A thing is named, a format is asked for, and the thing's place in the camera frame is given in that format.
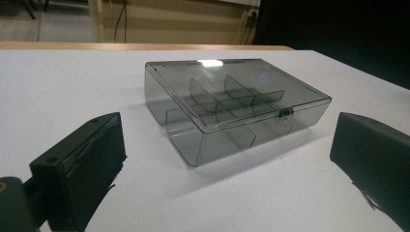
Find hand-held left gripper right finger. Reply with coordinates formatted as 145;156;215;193
330;111;410;232

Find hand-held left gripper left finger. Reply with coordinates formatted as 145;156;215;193
29;111;128;232

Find transparent grey compartment box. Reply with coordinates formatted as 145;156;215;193
144;58;333;168

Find white board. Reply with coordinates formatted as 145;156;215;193
0;48;410;232

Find wooden table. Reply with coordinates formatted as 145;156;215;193
0;41;294;51

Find black curtain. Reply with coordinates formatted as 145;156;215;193
252;0;410;91

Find black stand legs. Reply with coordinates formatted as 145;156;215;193
21;0;51;19

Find black hanging cable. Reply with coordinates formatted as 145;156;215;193
113;0;128;44

